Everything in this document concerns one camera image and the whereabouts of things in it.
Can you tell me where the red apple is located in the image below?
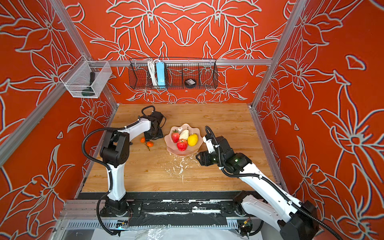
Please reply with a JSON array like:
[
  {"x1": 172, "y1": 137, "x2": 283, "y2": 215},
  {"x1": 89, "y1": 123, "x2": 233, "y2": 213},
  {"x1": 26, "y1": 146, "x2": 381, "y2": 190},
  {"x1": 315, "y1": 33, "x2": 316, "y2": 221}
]
[{"x1": 171, "y1": 130, "x2": 180, "y2": 143}]

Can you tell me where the beige garlic-like fruit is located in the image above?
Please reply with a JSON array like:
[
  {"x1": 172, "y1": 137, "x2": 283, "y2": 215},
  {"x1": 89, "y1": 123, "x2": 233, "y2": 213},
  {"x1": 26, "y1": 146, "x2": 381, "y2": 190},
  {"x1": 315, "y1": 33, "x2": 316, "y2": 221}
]
[{"x1": 179, "y1": 129, "x2": 190, "y2": 140}]

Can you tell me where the pink scalloped fruit bowl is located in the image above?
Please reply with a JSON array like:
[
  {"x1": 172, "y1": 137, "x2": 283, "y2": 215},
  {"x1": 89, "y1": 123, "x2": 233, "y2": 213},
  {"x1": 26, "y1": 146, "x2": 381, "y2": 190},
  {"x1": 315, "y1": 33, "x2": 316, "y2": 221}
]
[{"x1": 165, "y1": 124, "x2": 203, "y2": 157}]

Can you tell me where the red wrinkled strawberry fruit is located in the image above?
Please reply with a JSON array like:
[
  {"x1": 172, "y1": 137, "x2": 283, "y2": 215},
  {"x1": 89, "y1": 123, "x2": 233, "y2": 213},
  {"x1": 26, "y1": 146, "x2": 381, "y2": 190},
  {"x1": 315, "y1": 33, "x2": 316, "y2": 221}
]
[{"x1": 177, "y1": 140, "x2": 188, "y2": 152}]

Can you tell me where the large yellow lemon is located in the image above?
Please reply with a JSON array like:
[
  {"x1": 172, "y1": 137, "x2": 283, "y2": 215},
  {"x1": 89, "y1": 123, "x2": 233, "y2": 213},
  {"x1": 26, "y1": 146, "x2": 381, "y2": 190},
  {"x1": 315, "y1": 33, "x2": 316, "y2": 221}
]
[{"x1": 187, "y1": 134, "x2": 199, "y2": 147}]

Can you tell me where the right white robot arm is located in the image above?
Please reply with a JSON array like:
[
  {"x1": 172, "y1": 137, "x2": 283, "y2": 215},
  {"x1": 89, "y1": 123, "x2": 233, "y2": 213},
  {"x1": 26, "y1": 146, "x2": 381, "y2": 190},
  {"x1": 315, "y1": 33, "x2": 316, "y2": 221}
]
[{"x1": 196, "y1": 135, "x2": 320, "y2": 240}]

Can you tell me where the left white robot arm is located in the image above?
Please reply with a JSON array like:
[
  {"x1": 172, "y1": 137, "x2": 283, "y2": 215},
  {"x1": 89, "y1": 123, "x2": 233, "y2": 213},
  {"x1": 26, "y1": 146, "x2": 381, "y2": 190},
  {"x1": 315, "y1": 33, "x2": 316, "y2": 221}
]
[{"x1": 100, "y1": 106, "x2": 166, "y2": 217}]

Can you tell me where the orange tangerine right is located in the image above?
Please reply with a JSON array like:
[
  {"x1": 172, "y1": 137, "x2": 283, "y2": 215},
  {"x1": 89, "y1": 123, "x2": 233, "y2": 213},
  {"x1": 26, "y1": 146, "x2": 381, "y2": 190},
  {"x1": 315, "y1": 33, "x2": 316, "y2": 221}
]
[{"x1": 146, "y1": 141, "x2": 154, "y2": 151}]

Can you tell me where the black round puck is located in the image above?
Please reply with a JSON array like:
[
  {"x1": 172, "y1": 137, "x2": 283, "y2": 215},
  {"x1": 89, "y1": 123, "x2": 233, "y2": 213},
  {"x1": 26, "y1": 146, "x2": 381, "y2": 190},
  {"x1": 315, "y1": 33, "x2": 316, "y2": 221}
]
[{"x1": 184, "y1": 79, "x2": 197, "y2": 89}]

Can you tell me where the light blue box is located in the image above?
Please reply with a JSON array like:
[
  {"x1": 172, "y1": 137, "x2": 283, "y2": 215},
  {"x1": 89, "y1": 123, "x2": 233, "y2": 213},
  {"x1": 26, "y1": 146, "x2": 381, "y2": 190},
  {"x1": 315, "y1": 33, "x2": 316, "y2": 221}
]
[{"x1": 156, "y1": 62, "x2": 166, "y2": 88}]

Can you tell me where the dark green brush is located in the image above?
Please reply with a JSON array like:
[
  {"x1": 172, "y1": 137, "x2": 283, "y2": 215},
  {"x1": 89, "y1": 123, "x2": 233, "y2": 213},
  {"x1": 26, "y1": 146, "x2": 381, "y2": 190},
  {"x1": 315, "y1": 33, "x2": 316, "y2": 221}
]
[{"x1": 82, "y1": 72, "x2": 96, "y2": 97}]

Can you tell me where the clear plastic bin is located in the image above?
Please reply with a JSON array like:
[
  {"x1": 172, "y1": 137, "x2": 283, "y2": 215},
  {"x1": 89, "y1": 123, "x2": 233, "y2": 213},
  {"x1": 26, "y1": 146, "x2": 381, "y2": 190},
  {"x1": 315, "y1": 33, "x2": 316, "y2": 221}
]
[{"x1": 60, "y1": 58, "x2": 112, "y2": 99}]

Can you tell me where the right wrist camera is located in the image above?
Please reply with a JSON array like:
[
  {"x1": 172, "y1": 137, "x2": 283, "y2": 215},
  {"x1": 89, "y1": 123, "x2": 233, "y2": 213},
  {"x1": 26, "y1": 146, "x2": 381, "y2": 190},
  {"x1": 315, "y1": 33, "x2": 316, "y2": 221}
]
[{"x1": 203, "y1": 135, "x2": 216, "y2": 154}]

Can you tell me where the white coiled cable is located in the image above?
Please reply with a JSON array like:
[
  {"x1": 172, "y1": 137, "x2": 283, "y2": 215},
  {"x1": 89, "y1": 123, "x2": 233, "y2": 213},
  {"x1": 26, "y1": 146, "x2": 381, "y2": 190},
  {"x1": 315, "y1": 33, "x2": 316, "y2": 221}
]
[{"x1": 147, "y1": 59, "x2": 159, "y2": 87}]

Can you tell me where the black wire basket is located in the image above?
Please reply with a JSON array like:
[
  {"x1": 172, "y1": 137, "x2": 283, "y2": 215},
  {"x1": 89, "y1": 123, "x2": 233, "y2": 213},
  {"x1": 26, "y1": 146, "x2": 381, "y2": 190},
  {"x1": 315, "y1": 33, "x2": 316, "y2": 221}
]
[{"x1": 128, "y1": 58, "x2": 219, "y2": 91}]

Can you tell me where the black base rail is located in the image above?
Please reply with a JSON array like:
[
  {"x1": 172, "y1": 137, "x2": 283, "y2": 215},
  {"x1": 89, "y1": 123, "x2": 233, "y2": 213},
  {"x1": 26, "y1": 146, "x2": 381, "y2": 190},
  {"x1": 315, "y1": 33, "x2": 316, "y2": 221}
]
[{"x1": 100, "y1": 191, "x2": 262, "y2": 227}]

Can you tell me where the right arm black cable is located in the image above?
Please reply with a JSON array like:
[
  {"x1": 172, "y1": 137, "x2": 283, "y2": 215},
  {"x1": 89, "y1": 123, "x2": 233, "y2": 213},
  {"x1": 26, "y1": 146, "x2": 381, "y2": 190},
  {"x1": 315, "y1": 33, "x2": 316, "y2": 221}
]
[{"x1": 204, "y1": 125, "x2": 344, "y2": 240}]

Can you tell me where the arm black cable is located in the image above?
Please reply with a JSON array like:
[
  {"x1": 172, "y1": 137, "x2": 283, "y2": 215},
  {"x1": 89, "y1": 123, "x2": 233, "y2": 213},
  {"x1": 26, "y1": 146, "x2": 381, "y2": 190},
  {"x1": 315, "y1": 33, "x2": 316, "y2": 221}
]
[
  {"x1": 81, "y1": 104, "x2": 157, "y2": 236},
  {"x1": 204, "y1": 125, "x2": 344, "y2": 240}
]

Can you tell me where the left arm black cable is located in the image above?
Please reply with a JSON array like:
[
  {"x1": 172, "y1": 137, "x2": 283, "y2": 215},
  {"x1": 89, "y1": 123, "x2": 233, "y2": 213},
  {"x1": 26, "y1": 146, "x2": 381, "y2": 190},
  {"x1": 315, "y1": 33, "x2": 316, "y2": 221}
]
[{"x1": 81, "y1": 104, "x2": 157, "y2": 236}]

